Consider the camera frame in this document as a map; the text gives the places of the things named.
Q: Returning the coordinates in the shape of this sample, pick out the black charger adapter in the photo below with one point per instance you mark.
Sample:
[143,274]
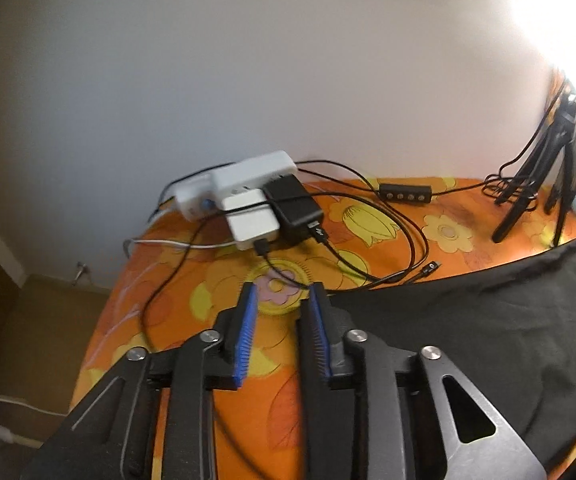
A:
[293,205]

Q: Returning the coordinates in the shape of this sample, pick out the orange floral blanket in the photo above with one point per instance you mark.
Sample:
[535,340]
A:
[117,320]

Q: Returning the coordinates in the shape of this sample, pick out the white power strip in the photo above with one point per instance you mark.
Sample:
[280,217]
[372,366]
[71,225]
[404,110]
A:
[248,170]

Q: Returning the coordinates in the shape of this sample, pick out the white charger adapter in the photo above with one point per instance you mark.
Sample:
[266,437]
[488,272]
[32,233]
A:
[250,225]

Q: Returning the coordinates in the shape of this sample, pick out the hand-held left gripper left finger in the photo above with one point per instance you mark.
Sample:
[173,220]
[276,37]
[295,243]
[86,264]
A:
[245,332]

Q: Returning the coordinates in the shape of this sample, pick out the black sport t-shirt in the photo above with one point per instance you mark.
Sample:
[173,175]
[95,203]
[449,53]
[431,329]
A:
[468,320]

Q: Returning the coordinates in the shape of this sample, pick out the black tripod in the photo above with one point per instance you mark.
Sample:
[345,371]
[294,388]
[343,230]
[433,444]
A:
[518,200]

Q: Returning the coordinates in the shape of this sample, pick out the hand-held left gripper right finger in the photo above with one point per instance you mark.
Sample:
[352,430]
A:
[318,332]

